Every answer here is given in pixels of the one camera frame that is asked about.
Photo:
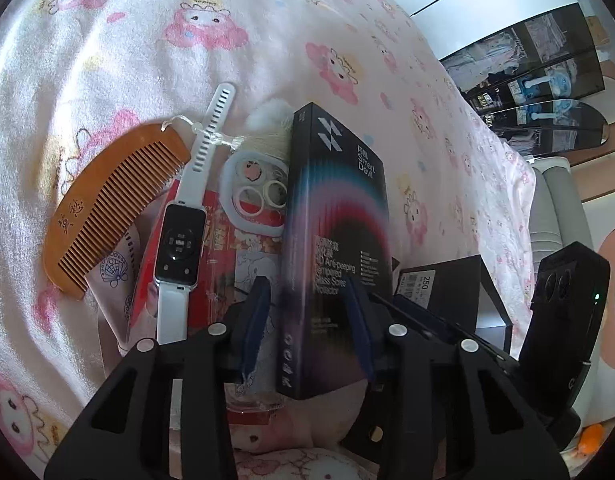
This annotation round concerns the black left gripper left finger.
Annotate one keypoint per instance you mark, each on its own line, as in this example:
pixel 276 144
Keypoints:
pixel 124 431

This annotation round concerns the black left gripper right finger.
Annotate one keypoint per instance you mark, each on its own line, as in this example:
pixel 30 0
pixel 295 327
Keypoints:
pixel 435 411

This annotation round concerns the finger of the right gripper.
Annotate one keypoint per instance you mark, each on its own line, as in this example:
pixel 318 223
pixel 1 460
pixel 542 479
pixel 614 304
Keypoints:
pixel 406 312

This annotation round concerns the black screen protector box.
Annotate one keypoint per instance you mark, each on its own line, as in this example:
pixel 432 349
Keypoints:
pixel 336 225

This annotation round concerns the red envelope packet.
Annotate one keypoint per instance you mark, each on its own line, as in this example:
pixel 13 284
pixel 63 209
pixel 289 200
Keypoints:
pixel 230 262

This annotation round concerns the clear cartoon phone case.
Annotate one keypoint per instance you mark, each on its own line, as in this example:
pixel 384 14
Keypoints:
pixel 253 195

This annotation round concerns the black storage box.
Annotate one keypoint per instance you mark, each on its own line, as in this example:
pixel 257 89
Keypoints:
pixel 462 292

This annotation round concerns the grey padded headboard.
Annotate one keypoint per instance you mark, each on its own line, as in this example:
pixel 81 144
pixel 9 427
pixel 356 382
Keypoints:
pixel 557 216

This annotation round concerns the orange small object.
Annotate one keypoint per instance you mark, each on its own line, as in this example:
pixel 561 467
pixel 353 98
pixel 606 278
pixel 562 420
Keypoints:
pixel 591 439

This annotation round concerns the white smart watch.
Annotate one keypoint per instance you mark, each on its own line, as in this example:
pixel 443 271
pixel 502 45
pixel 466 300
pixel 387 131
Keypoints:
pixel 182 230

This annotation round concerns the brown wooden comb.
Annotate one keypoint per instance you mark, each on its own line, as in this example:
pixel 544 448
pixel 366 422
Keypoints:
pixel 105 200

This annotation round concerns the white fluffy tassel charm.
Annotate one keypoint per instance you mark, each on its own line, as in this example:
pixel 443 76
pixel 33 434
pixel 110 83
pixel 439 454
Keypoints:
pixel 267 130

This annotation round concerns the pink cartoon blanket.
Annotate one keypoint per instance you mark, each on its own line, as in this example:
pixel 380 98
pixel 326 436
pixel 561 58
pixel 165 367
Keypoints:
pixel 76 74

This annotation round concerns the black glossy wall shelf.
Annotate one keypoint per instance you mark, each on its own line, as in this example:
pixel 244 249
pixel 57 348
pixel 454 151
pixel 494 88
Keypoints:
pixel 528 83

